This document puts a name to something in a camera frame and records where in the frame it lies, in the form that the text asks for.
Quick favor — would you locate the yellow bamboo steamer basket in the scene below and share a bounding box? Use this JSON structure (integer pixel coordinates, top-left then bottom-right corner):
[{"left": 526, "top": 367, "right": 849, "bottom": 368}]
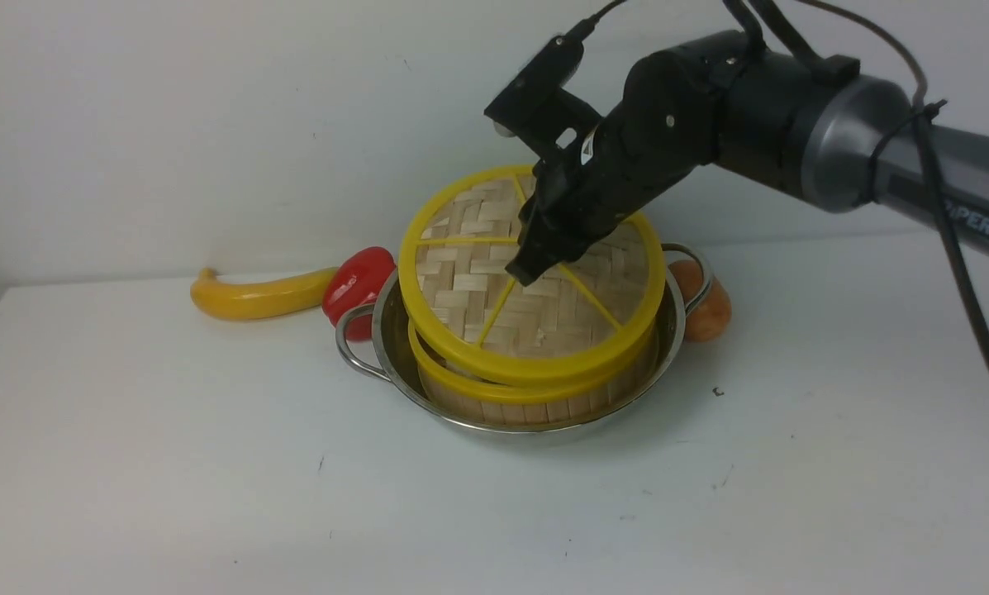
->
[{"left": 407, "top": 323, "right": 658, "bottom": 426}]

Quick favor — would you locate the stainless steel pot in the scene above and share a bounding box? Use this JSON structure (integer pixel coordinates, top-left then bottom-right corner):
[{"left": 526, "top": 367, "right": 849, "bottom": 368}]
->
[{"left": 335, "top": 242, "right": 716, "bottom": 441}]

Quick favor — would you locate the yellow toy banana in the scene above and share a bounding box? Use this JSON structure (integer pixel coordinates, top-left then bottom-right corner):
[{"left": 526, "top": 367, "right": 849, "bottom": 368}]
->
[{"left": 189, "top": 267, "right": 338, "bottom": 321}]

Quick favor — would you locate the red toy bell pepper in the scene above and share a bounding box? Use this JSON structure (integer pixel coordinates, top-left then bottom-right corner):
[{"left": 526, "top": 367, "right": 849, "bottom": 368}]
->
[{"left": 321, "top": 247, "right": 397, "bottom": 326}]

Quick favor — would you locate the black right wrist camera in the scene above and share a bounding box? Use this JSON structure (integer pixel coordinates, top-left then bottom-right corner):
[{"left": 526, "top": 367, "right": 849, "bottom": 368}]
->
[{"left": 483, "top": 35, "right": 602, "bottom": 163}]

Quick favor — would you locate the black right camera cable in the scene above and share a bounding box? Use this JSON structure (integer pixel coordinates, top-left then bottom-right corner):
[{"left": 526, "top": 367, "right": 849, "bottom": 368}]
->
[{"left": 564, "top": 0, "right": 989, "bottom": 443}]

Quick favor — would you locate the yellow bamboo steamer lid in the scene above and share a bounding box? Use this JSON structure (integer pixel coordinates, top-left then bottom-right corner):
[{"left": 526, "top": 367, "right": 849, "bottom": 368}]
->
[{"left": 398, "top": 165, "right": 667, "bottom": 387}]

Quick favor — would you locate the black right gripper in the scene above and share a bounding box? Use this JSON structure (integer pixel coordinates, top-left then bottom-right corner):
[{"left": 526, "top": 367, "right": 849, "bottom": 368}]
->
[{"left": 506, "top": 50, "right": 718, "bottom": 286}]

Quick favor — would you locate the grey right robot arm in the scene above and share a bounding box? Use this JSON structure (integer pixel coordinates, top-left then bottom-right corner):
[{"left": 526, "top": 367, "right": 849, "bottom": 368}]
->
[{"left": 484, "top": 23, "right": 989, "bottom": 286}]

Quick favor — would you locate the orange toy potato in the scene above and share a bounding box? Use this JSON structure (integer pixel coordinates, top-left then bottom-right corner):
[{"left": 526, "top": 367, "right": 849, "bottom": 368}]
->
[{"left": 668, "top": 259, "right": 732, "bottom": 343}]

